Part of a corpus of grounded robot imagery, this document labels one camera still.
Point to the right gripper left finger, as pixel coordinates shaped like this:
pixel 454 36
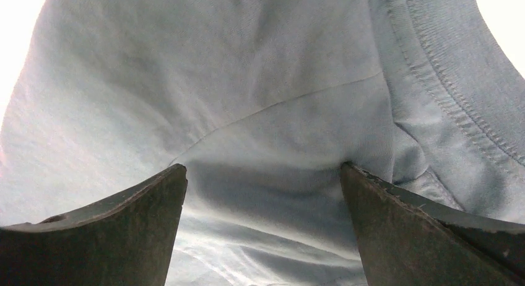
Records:
pixel 123 239

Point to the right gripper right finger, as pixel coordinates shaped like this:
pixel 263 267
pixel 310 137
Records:
pixel 407 239

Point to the grey-blue t shirt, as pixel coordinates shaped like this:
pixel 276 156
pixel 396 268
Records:
pixel 262 101

